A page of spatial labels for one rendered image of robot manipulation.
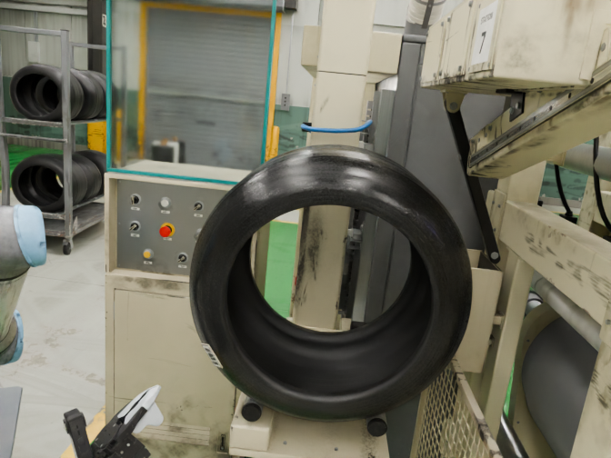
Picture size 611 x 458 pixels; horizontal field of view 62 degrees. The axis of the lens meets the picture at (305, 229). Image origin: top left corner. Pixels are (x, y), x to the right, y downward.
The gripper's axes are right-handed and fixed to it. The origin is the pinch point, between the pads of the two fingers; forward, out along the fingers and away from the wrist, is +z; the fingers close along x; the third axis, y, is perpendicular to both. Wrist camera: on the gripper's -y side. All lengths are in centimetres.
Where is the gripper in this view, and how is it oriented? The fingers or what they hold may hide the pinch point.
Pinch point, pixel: (152, 389)
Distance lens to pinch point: 108.3
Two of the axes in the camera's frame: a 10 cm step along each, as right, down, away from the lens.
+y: 5.8, 7.4, 3.3
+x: 5.7, -0.8, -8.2
